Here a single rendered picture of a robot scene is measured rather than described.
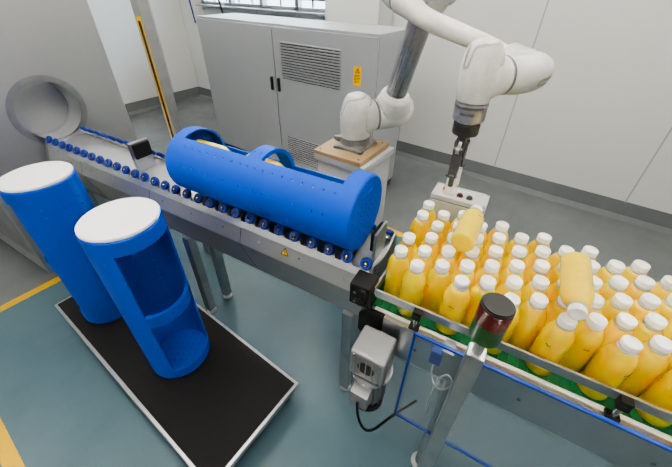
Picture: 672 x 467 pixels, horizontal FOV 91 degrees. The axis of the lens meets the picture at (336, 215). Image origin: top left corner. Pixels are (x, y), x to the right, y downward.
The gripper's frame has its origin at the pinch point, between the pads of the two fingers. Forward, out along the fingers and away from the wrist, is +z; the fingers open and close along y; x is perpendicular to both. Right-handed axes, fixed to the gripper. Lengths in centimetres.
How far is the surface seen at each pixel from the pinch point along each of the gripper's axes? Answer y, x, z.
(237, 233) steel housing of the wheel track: 26, -77, 35
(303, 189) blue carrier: 23.3, -43.1, 3.6
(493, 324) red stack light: 52, 20, 0
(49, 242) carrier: 64, -159, 46
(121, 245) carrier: 62, -94, 21
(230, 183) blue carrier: 26, -75, 9
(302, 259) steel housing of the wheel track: 25, -44, 34
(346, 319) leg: 22, -26, 63
